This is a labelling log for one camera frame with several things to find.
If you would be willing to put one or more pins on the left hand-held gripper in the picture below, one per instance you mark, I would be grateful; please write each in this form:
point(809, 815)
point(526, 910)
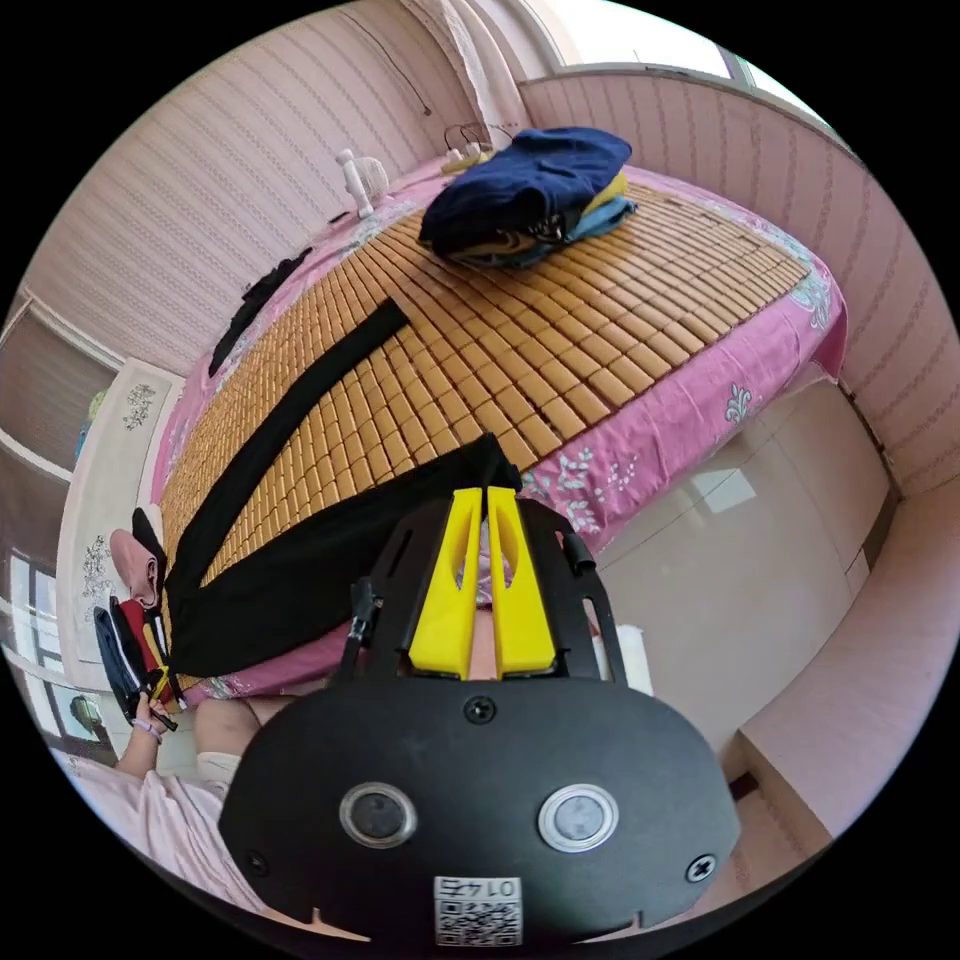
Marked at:
point(163, 716)

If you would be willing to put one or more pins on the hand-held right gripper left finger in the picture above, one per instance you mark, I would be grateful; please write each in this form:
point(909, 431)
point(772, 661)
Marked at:
point(442, 615)

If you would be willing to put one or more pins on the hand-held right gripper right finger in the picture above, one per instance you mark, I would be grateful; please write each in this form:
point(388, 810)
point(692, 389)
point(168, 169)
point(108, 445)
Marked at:
point(529, 622)

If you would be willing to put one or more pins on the black pants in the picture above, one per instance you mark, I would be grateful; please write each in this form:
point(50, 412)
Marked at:
point(300, 555)

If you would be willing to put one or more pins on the person's left forearm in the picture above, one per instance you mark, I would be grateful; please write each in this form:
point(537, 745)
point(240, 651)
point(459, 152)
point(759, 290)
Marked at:
point(133, 754)

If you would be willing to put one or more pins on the person's left hand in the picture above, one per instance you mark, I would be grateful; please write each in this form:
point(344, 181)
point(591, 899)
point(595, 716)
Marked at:
point(144, 718)

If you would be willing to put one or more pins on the pile of clothes, pink on top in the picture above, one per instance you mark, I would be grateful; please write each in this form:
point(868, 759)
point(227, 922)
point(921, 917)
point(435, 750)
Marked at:
point(135, 570)

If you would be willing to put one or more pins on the person's body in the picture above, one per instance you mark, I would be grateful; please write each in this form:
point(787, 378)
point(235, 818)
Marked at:
point(172, 817)

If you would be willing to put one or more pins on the bed with woven mat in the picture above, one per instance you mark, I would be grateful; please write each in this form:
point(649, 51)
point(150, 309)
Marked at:
point(570, 337)

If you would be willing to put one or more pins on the black garment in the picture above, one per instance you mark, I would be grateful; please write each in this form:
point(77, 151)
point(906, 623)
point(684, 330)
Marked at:
point(251, 311)

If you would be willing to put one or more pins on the pile of clothes, navy on top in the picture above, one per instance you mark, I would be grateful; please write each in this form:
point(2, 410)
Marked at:
point(525, 180)

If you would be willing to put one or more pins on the small white fan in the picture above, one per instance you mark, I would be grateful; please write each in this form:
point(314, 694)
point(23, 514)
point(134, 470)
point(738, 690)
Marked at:
point(360, 178)

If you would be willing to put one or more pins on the window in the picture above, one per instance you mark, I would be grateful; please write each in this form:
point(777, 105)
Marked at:
point(675, 45)

